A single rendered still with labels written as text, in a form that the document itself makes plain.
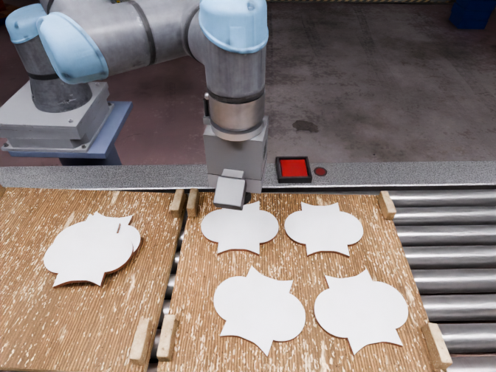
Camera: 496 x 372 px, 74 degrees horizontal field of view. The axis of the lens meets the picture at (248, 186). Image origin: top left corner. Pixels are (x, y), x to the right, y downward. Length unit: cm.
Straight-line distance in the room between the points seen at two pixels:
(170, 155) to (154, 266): 174
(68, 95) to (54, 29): 61
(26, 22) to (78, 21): 54
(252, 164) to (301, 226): 21
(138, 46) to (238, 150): 18
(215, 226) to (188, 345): 22
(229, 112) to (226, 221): 28
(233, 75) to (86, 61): 16
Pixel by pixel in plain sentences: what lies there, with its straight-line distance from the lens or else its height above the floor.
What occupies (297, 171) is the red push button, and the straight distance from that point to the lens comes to 77.
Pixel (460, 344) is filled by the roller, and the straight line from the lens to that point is 66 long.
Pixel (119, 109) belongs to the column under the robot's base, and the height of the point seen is 87.
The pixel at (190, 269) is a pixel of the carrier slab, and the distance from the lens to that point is 60.
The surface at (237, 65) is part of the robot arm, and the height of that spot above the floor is 128.
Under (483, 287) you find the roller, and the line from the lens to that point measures 74.
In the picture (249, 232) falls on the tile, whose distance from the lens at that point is 63.
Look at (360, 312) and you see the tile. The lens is 58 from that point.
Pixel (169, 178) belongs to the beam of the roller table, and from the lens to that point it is 79.
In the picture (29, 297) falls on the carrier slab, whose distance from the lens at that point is 68.
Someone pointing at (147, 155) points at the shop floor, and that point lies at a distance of 235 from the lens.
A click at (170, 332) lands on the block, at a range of 53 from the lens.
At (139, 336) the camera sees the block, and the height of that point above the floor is 96.
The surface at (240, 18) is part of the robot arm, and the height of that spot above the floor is 133.
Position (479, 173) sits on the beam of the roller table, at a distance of 95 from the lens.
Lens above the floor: 145
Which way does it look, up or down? 45 degrees down
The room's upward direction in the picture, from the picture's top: straight up
